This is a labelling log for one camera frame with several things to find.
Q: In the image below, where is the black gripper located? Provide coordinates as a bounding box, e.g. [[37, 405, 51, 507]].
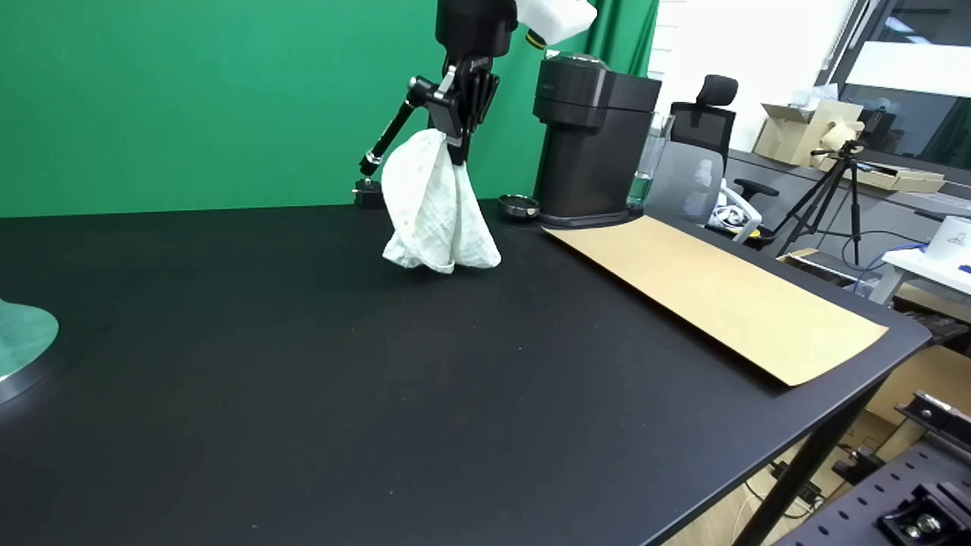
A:
[[434, 0, 522, 165]]

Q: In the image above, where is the white cloth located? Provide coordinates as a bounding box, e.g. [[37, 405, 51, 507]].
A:
[[378, 128, 503, 276]]

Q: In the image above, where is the small black table object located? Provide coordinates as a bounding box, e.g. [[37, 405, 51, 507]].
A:
[[496, 191, 545, 221]]

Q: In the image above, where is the black coffee machine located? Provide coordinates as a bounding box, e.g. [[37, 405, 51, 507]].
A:
[[530, 52, 664, 226]]

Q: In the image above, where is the clear water bottle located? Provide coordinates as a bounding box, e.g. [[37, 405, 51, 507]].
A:
[[628, 128, 672, 211]]

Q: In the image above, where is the translucent grey chair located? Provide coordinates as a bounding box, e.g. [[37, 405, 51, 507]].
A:
[[646, 139, 727, 226]]

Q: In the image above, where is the black office chair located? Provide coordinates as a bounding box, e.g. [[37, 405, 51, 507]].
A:
[[664, 73, 742, 157]]

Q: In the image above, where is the green backdrop curtain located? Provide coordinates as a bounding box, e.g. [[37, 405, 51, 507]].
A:
[[0, 0, 662, 221]]

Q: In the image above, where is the tan cardboard sheet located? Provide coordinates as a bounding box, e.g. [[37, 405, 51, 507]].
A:
[[539, 211, 893, 392]]

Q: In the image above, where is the open cardboard box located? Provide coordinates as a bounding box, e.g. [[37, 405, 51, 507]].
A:
[[753, 96, 865, 169]]

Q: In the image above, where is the grey desk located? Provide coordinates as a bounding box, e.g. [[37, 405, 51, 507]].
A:
[[724, 148, 971, 224]]

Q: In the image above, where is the white side table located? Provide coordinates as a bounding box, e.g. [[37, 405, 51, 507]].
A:
[[879, 211, 971, 297]]

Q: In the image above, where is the black table leg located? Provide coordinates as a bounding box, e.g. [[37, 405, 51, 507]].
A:
[[731, 401, 872, 546]]

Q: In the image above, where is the glass plate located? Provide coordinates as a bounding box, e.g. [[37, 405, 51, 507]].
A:
[[0, 297, 60, 388]]

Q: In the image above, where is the black camera tripod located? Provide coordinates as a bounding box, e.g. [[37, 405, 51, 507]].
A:
[[771, 137, 872, 266]]

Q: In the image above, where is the black metal frame with cables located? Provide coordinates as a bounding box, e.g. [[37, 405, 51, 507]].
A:
[[774, 392, 971, 546]]

